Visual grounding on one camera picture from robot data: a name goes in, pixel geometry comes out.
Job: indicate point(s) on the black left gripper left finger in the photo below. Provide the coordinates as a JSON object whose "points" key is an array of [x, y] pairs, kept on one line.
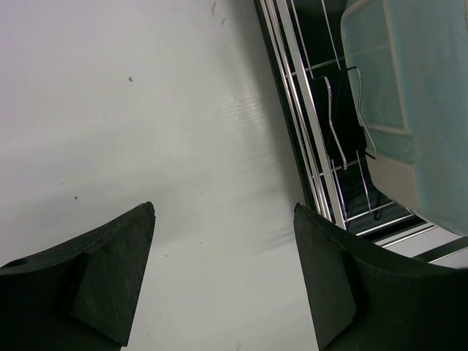
{"points": [[81, 294]]}

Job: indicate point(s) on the black drip tray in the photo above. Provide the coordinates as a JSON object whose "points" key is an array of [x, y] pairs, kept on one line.
{"points": [[375, 97]]}

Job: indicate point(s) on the light green rectangular plate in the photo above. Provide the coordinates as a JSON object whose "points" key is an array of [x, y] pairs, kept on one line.
{"points": [[407, 65]]}

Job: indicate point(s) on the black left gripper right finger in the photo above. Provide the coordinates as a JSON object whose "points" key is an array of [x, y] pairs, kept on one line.
{"points": [[364, 297]]}

